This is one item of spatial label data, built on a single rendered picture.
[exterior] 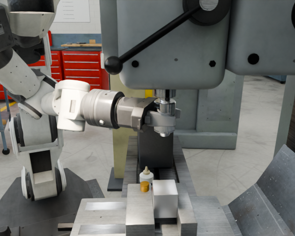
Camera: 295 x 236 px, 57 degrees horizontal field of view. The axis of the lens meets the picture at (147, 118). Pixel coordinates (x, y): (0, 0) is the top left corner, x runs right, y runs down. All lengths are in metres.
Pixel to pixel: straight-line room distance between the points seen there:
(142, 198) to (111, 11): 0.41
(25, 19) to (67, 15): 9.09
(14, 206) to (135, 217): 1.04
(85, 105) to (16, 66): 0.27
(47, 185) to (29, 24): 0.80
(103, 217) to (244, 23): 0.50
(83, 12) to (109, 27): 9.23
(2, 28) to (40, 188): 0.83
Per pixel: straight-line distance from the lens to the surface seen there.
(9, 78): 0.82
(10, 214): 1.52
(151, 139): 0.94
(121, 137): 2.48
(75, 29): 9.83
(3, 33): 0.76
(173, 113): 0.57
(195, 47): 0.47
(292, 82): 0.86
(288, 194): 0.80
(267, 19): 0.48
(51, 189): 1.40
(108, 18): 0.54
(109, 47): 0.54
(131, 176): 0.94
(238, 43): 0.47
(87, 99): 0.62
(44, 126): 1.16
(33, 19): 0.81
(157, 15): 0.46
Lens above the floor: 1.42
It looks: 19 degrees down
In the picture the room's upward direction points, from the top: straight up
